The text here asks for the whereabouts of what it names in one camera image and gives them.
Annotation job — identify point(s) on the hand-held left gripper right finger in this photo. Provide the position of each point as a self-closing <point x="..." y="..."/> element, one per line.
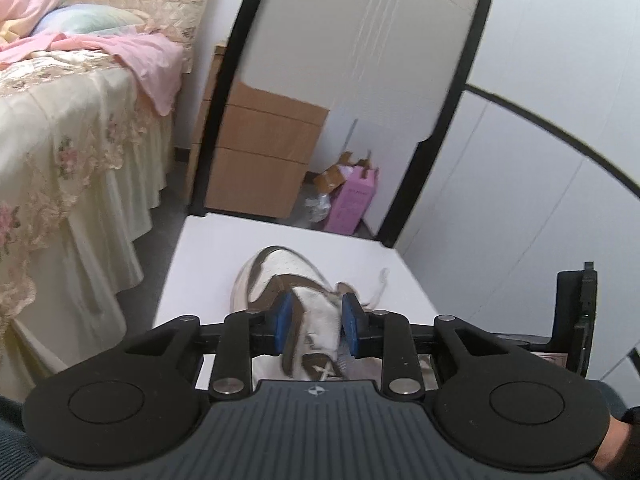
<point x="350" y="326"/>

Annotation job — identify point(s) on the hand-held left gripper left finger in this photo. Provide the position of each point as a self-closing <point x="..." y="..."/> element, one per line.
<point x="282" y="321"/>

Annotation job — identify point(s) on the white and brown sneaker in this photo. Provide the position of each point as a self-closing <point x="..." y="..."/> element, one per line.
<point x="317" y="310"/>

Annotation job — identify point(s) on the white shoelace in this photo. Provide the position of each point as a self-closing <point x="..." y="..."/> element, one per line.
<point x="380" y="285"/>

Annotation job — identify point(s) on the person's right forearm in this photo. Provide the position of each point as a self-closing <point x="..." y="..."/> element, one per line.
<point x="615" y="447"/>

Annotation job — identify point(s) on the bed with floral lace cover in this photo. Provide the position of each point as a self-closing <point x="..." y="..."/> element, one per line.
<point x="65" y="160"/>

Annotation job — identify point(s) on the clear plastic bag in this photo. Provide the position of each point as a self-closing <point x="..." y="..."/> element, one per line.
<point x="319" y="206"/>

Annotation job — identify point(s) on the pink carton box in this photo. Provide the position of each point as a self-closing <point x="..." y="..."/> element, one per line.
<point x="350" y="205"/>

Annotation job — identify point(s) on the brown cardboard box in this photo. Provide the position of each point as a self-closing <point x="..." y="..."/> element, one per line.
<point x="327" y="177"/>

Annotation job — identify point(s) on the wooden drawer cabinet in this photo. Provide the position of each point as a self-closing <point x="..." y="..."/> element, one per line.
<point x="260" y="170"/>

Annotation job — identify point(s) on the white wardrobe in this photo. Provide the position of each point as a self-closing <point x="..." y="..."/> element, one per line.
<point x="540" y="135"/>

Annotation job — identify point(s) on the pink cloth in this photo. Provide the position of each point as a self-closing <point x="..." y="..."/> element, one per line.
<point x="150" y="65"/>

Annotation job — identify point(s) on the pastel quilt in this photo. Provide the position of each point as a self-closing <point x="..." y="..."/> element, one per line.
<point x="85" y="16"/>

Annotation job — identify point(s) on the white chair with black frame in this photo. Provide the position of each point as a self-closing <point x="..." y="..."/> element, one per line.
<point x="220" y="260"/>

